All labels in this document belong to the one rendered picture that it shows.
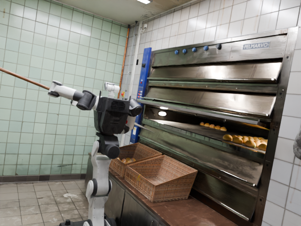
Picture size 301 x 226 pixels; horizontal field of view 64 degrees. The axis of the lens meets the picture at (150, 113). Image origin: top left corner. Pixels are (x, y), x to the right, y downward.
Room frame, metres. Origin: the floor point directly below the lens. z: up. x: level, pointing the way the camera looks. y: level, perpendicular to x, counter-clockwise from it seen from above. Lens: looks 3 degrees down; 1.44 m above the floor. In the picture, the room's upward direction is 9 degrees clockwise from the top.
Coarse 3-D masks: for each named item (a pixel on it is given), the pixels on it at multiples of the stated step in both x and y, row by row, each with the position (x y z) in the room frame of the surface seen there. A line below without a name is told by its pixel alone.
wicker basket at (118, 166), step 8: (136, 144) 3.19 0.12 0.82; (128, 152) 3.13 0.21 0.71; (144, 152) 3.02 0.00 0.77; (152, 152) 2.90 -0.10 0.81; (160, 152) 2.78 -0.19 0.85; (112, 160) 2.76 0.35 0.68; (120, 160) 3.08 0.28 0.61; (136, 160) 3.09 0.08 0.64; (144, 160) 2.63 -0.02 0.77; (112, 168) 2.73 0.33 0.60; (120, 168) 2.58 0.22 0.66
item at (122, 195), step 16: (112, 176) 2.58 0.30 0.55; (112, 192) 2.54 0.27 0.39; (128, 192) 2.26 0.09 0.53; (112, 208) 2.49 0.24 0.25; (128, 208) 2.22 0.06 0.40; (144, 208) 2.00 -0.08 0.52; (160, 208) 1.92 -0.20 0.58; (176, 208) 1.97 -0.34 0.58; (192, 208) 2.02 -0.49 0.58; (208, 208) 2.08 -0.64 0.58; (128, 224) 2.18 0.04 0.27; (144, 224) 1.96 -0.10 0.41; (160, 224) 1.78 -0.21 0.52; (176, 224) 1.70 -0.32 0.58; (192, 224) 1.74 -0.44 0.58; (208, 224) 1.78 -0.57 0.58; (224, 224) 1.82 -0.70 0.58
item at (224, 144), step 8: (144, 120) 3.24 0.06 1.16; (152, 120) 3.17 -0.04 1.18; (168, 128) 2.76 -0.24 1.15; (176, 128) 2.64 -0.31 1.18; (192, 136) 2.41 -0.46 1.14; (200, 136) 2.32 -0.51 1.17; (216, 144) 2.14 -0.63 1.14; (224, 144) 2.06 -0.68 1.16; (232, 144) 2.01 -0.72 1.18; (248, 152) 1.86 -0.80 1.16; (256, 152) 1.80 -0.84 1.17
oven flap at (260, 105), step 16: (160, 96) 2.97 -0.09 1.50; (176, 96) 2.72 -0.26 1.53; (192, 96) 2.51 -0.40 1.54; (208, 96) 2.32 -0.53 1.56; (224, 96) 2.16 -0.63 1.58; (240, 96) 2.03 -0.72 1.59; (256, 96) 1.91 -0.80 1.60; (272, 96) 1.80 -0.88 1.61; (240, 112) 1.92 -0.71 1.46; (256, 112) 1.83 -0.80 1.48
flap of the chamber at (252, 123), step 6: (138, 102) 3.15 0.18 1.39; (144, 102) 3.01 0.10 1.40; (162, 108) 2.92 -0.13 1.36; (168, 108) 2.60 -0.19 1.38; (174, 108) 2.48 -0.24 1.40; (180, 108) 2.40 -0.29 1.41; (192, 114) 2.50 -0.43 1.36; (198, 114) 2.26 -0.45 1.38; (204, 114) 2.11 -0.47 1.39; (210, 114) 2.05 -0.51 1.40; (216, 114) 2.00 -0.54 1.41; (222, 120) 2.14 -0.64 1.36; (228, 120) 1.96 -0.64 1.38; (234, 120) 1.84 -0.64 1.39; (240, 120) 1.79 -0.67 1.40; (246, 120) 1.75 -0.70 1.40; (252, 126) 1.91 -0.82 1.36; (258, 126) 1.76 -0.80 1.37; (264, 126) 1.72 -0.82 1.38
